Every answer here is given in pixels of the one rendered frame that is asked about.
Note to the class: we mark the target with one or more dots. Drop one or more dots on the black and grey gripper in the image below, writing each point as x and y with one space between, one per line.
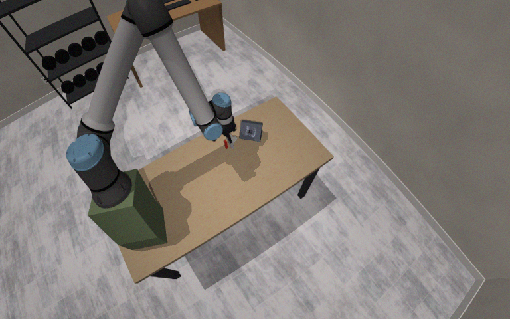
230 128

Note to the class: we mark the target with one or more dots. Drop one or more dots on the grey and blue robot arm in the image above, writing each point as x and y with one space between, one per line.
90 155

